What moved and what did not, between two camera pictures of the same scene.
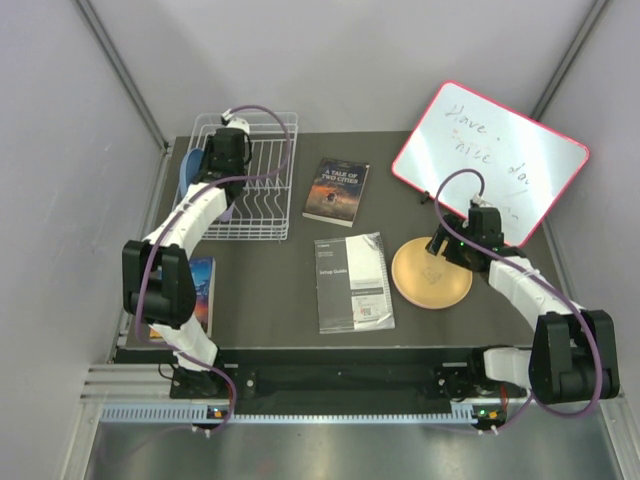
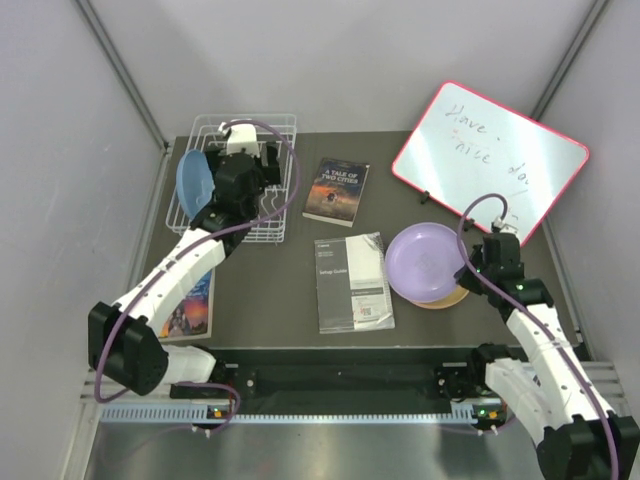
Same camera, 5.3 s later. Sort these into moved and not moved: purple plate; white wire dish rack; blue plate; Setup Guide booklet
Moved: purple plate
Not moved: white wire dish rack; blue plate; Setup Guide booklet
